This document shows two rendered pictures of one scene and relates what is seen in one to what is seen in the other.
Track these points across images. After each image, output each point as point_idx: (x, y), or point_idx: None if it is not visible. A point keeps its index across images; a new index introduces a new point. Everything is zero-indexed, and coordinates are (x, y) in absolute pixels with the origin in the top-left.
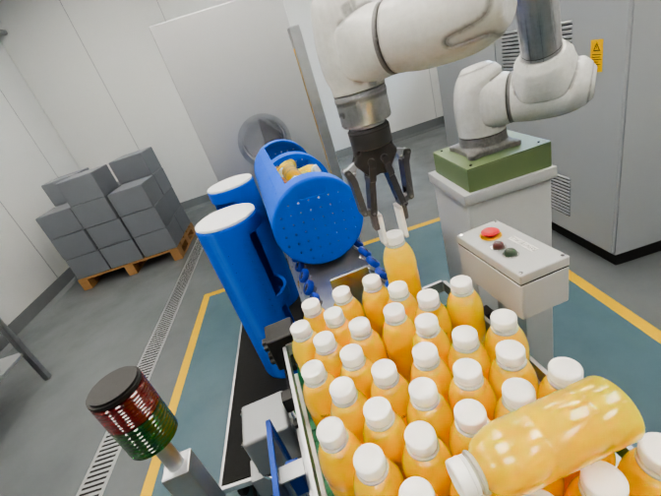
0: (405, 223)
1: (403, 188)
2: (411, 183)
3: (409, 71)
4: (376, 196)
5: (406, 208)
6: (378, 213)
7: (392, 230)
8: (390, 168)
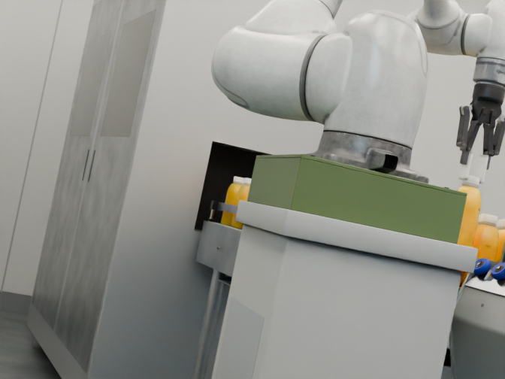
0: (461, 166)
1: (465, 139)
2: (458, 133)
3: (457, 55)
4: (483, 139)
5: (461, 154)
6: (482, 155)
7: (473, 176)
8: (473, 119)
